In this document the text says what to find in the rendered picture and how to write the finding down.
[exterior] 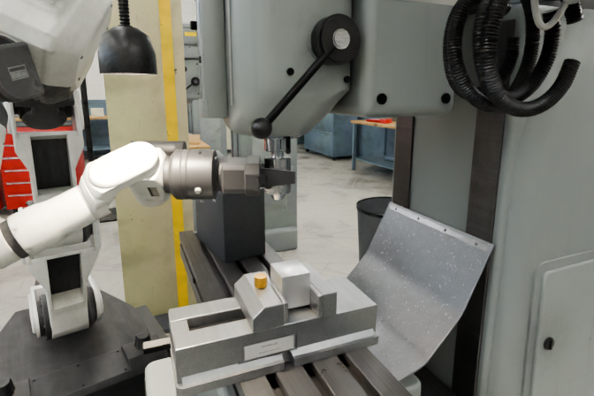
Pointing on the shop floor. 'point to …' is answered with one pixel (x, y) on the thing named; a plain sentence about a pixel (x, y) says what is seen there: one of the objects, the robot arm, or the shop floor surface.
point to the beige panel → (170, 101)
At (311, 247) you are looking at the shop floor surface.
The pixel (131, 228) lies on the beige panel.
